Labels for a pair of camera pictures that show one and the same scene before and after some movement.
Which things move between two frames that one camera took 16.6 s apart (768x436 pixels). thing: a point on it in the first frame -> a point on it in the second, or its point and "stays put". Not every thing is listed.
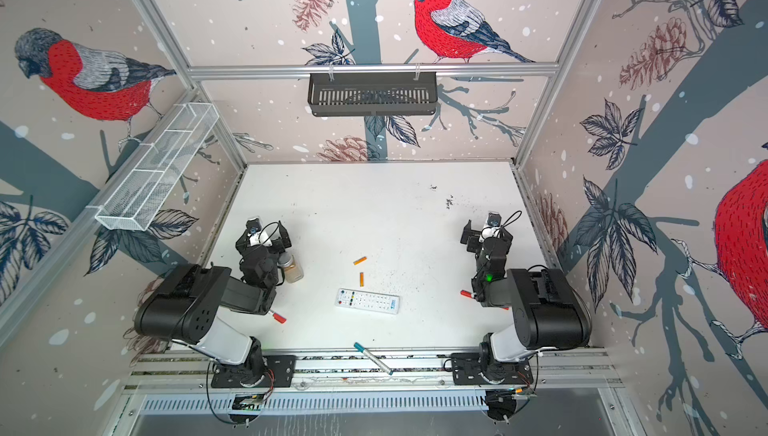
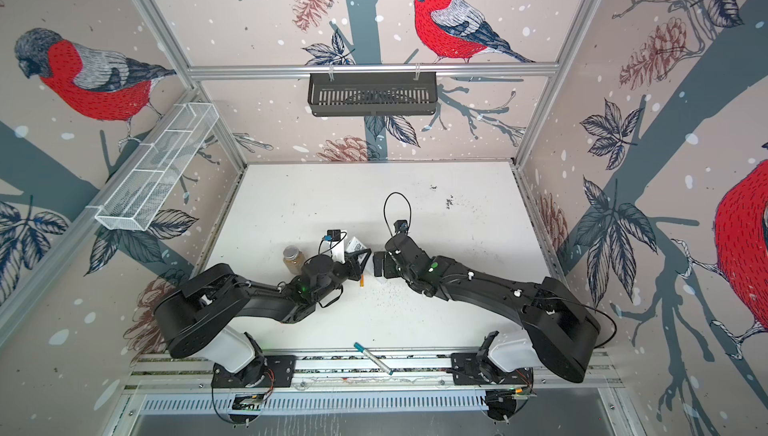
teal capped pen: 373,358 stays put
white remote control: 368,301 -> 355,245
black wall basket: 366,93 stays put
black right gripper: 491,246 -> 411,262
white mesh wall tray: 145,188 stays put
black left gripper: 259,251 -> 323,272
